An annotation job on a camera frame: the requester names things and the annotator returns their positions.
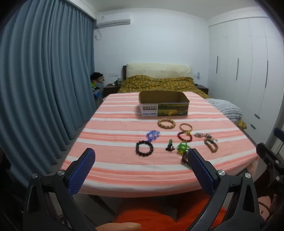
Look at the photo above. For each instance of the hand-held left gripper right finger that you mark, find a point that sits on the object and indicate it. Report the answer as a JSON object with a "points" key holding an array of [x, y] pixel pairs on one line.
{"points": [[199, 172]]}

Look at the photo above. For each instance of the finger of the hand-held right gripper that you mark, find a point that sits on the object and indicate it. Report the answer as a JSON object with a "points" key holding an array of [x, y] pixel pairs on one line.
{"points": [[265, 152], [279, 134]]}

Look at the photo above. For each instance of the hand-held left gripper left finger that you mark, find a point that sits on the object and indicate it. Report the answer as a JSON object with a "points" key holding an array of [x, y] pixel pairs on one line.
{"points": [[83, 168]]}

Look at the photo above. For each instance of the dark green pendant charm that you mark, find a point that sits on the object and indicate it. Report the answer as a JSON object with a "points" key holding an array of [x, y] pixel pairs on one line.
{"points": [[170, 146]]}

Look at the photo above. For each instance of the printed cardboard box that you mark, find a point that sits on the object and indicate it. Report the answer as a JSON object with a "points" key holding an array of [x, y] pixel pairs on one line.
{"points": [[164, 110]]}

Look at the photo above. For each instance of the person's left hand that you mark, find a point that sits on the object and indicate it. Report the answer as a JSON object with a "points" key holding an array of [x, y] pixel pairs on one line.
{"points": [[119, 227]]}

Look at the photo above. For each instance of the pink white striped blanket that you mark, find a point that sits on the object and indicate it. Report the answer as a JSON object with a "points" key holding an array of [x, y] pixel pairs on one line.
{"points": [[122, 133]]}

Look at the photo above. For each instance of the blue grey patterned pillow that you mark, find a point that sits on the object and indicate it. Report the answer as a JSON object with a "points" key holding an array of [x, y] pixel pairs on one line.
{"points": [[226, 108]]}

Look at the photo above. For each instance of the person's orange clothing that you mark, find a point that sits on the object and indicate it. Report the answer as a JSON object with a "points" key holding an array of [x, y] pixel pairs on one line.
{"points": [[155, 214]]}

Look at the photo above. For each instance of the white wardrobe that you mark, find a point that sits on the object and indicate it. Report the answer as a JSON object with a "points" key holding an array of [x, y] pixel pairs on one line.
{"points": [[250, 66]]}

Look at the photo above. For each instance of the pile of colourful clothes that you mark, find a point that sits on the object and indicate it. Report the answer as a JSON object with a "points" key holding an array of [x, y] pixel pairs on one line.
{"points": [[97, 93]]}

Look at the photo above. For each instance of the dark wooden nightstand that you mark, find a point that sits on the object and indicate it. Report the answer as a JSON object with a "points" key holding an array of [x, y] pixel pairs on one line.
{"points": [[111, 90], [203, 88]]}

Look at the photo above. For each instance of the dark plush toy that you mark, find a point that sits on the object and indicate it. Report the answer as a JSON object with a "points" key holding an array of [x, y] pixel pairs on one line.
{"points": [[97, 77]]}

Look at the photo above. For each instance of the blue curtain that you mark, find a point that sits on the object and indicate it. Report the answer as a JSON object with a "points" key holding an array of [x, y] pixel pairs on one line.
{"points": [[44, 77]]}

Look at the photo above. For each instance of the yellow floral duvet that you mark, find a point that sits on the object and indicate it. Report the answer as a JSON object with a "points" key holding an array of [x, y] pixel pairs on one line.
{"points": [[155, 83]]}

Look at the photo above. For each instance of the cream headboard cushion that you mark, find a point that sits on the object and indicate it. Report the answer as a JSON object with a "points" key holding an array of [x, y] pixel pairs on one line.
{"points": [[155, 70]]}

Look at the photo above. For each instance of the white air conditioner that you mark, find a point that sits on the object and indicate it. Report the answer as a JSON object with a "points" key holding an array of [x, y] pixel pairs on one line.
{"points": [[113, 22]]}

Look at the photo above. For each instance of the white wall socket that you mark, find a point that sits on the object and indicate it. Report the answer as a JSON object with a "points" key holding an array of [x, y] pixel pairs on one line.
{"points": [[197, 76]]}

